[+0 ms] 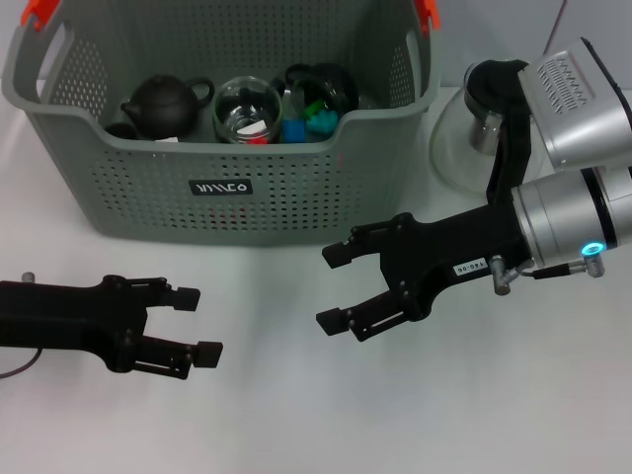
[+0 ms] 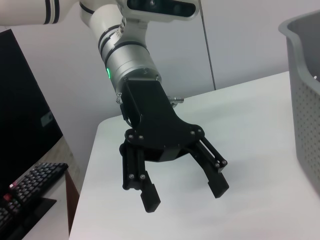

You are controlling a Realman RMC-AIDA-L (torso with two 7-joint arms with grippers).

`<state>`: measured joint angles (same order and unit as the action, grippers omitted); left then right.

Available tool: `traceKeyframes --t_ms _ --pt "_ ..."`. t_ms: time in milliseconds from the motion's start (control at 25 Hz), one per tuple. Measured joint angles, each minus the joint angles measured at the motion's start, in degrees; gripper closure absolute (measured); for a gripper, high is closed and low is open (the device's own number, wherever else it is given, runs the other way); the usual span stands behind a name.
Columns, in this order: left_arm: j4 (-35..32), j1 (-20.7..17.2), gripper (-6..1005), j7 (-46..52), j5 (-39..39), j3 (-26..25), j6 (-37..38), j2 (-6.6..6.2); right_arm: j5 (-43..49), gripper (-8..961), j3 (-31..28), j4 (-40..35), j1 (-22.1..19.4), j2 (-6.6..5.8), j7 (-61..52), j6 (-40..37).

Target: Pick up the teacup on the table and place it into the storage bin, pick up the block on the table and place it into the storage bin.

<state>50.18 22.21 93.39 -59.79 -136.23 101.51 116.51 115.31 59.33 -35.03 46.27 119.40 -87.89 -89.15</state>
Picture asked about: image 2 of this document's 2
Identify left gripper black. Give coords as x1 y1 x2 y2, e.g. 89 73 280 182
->
118 79 208 214

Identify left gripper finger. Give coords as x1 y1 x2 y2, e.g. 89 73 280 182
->
184 136 230 200

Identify grey perforated storage bin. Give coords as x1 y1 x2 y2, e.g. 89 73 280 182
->
278 9 320 192

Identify brown wooden desk panel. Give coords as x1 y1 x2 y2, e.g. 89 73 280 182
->
64 168 81 237

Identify black perforated flat item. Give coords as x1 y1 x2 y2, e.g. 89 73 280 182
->
0 162 70 240

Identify left wrist camera housing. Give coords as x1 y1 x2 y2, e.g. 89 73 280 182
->
117 0 198 49

